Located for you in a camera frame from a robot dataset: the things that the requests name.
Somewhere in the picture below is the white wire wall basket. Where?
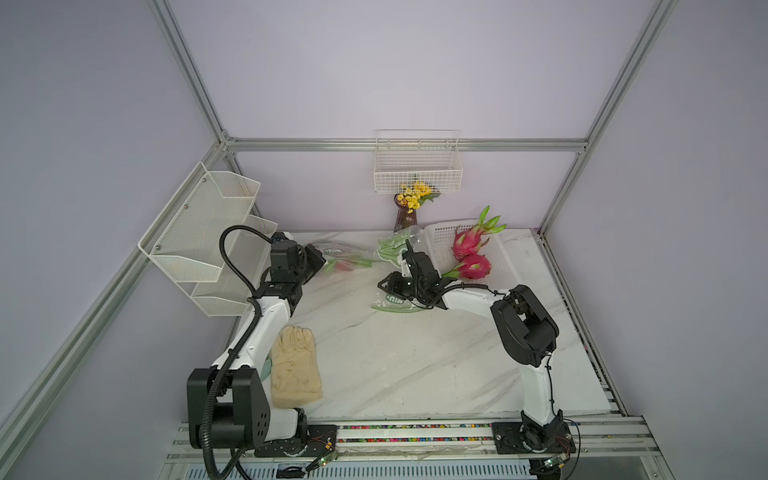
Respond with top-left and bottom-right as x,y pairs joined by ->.
373,129 -> 463,194

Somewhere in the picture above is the dark purple glass vase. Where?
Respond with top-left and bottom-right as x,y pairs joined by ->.
393,193 -> 421,232

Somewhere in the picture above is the white plastic basket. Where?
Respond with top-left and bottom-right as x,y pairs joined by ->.
419,220 -> 521,295

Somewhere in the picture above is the pink dragon fruit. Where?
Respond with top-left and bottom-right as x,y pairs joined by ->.
442,254 -> 492,280
452,206 -> 506,260

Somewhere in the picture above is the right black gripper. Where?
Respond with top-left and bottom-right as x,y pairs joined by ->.
378,271 -> 426,300

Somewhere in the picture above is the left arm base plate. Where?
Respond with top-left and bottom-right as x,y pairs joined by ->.
253,424 -> 338,458

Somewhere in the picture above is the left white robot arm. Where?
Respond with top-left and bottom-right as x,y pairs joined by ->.
186,224 -> 325,479

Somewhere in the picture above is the aluminium frame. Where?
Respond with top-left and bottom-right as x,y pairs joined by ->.
0,0 -> 682,457

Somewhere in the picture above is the yellow flower bouquet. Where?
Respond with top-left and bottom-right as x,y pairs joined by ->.
394,180 -> 441,213

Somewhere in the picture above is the green-print zip-top bag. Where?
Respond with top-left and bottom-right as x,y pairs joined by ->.
312,240 -> 383,276
368,225 -> 439,314

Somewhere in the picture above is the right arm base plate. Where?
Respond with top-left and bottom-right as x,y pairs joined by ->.
491,420 -> 576,455

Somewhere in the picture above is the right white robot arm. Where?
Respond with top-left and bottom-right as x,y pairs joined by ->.
378,244 -> 578,460

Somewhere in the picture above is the white two-tier mesh shelf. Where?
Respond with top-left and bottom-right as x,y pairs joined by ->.
138,164 -> 278,317

